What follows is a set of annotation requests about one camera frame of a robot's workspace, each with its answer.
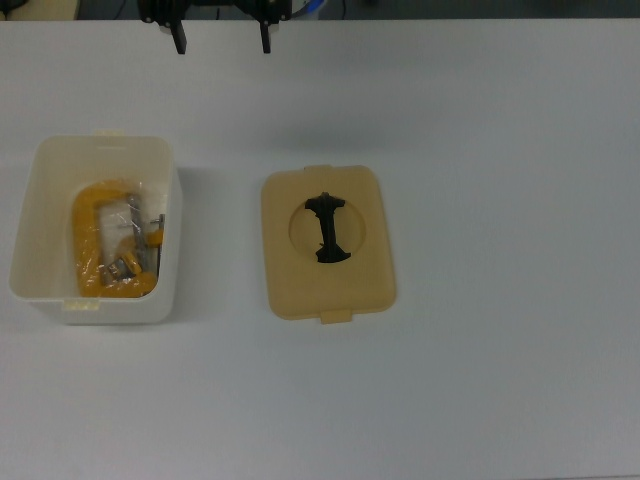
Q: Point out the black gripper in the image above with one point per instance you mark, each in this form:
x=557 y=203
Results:
x=212 y=2

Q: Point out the white plastic tool case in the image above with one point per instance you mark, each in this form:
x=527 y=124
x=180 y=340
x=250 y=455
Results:
x=45 y=200

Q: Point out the clear plastic bag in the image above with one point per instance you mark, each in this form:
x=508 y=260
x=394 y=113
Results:
x=150 y=200

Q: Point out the large yellow C-clamp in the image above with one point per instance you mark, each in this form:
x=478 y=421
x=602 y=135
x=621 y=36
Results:
x=82 y=225

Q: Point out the small yellow C-clamp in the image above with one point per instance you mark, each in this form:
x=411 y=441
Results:
x=131 y=262

